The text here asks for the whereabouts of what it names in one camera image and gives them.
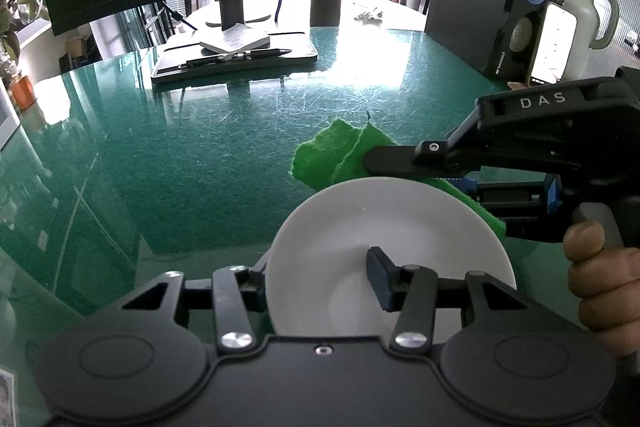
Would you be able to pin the black upright post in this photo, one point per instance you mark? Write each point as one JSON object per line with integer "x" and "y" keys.
{"x": 325, "y": 7}

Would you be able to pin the green potted plant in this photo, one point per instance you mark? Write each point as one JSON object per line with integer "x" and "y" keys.
{"x": 17, "y": 2}

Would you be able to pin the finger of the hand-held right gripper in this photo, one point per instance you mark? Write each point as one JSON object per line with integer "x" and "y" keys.
{"x": 500, "y": 196}
{"x": 395, "y": 159}

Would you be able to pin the black pen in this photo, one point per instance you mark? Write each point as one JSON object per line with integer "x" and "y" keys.
{"x": 215, "y": 61}
{"x": 270, "y": 53}

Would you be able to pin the white ceramic bowl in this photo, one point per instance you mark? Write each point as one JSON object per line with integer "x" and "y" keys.
{"x": 350, "y": 227}

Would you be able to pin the small dark metal object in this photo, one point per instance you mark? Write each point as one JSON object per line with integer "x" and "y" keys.
{"x": 369, "y": 13}

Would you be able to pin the person's right hand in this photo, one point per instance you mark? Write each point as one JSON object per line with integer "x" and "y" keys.
{"x": 610, "y": 287}

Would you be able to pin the pale green thermos jug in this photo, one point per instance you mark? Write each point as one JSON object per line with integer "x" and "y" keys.
{"x": 587, "y": 7}

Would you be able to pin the black monitor stand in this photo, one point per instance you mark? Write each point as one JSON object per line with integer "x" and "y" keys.
{"x": 231, "y": 7}

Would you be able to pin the smartphone with lit screen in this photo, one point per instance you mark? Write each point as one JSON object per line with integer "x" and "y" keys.
{"x": 552, "y": 47}

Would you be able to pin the open white notebook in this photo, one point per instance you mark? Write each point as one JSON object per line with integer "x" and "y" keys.
{"x": 235, "y": 39}

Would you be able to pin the printed paper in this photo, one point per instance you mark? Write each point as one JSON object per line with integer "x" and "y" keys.
{"x": 7, "y": 399}

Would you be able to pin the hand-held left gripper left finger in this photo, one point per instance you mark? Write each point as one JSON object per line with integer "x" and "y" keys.
{"x": 232, "y": 307}

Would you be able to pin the orange plant pot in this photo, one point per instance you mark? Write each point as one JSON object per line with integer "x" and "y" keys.
{"x": 22, "y": 92}

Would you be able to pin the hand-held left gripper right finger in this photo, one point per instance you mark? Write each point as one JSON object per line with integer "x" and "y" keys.
{"x": 380, "y": 277}

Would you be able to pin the green cleaning cloth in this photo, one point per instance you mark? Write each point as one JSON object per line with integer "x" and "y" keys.
{"x": 330, "y": 152}

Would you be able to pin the white desk holder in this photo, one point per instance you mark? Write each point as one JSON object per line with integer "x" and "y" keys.
{"x": 7, "y": 117}

